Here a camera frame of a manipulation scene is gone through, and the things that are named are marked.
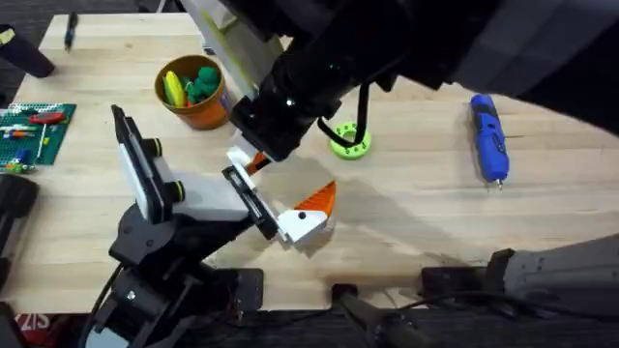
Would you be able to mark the black rail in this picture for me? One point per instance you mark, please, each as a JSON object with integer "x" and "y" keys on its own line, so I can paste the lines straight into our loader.
{"x": 508, "y": 333}

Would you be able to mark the black stand tube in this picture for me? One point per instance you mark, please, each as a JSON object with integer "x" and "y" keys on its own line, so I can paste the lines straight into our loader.
{"x": 367, "y": 314}

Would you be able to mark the left wrist flat plate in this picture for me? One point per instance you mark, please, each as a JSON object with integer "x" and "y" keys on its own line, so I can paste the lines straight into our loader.
{"x": 140, "y": 164}

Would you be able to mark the right wrist flat plate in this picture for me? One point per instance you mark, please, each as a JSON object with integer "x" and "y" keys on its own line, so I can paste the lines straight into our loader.
{"x": 227, "y": 43}

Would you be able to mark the dark green pen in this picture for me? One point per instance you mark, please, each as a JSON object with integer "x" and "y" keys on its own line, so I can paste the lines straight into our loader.
{"x": 70, "y": 31}

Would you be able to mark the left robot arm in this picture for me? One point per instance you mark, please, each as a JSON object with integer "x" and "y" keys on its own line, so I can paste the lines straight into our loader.
{"x": 145, "y": 309}

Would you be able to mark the wrist flat plate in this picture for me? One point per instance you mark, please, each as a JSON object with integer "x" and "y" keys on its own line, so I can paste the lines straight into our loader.
{"x": 227, "y": 43}
{"x": 140, "y": 164}

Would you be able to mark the black bulky equipment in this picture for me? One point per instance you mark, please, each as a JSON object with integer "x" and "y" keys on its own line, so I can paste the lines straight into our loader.
{"x": 14, "y": 198}

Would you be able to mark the green disc with holes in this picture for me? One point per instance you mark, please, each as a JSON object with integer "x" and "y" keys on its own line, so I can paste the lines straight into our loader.
{"x": 338, "y": 147}

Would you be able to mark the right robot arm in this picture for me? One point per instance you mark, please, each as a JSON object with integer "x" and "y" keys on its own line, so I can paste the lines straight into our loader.
{"x": 532, "y": 43}

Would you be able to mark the blue electric screwdriver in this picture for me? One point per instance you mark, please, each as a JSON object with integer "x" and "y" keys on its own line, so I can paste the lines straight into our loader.
{"x": 489, "y": 140}

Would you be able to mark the black cylinder with yellow tape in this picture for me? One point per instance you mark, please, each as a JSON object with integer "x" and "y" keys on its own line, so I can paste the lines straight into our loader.
{"x": 26, "y": 55}

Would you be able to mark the red printed bag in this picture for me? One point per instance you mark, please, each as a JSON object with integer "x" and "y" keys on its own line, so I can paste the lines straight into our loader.
{"x": 36, "y": 324}

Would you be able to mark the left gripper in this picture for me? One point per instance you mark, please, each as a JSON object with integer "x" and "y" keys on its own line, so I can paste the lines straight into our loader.
{"x": 208, "y": 198}

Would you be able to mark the orange tub with toys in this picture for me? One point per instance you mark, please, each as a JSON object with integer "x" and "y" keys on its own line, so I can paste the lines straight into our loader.
{"x": 198, "y": 104}

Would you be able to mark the green board with toy blocks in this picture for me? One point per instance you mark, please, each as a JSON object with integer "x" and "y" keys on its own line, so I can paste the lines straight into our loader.
{"x": 29, "y": 140}

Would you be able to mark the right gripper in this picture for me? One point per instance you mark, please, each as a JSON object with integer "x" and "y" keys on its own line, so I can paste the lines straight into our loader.
{"x": 300, "y": 96}

